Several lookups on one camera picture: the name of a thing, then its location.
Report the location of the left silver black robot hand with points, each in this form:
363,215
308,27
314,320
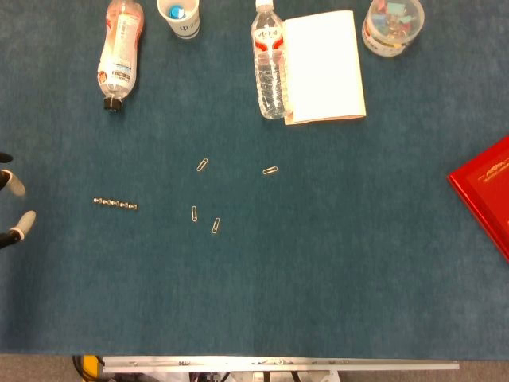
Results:
18,185

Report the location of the silver metal paper clip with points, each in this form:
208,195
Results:
270,170
202,164
215,226
194,214

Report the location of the pink label bottle black cap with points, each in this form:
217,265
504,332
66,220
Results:
119,51

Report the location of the yellow plastic part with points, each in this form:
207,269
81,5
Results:
90,366

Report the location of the white paper cup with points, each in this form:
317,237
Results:
187,28

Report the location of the blue bottle cap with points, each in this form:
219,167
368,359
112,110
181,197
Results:
176,12

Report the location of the clear water bottle red label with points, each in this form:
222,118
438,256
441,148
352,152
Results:
268,79

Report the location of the blue table cloth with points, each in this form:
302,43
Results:
278,278

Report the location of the white paper booklet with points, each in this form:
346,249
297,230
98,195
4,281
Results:
324,67

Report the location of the clear jar of binder clips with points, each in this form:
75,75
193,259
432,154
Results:
391,32

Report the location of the red hardcover book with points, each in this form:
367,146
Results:
487,187

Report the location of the aluminium table edge rail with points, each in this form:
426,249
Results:
278,363

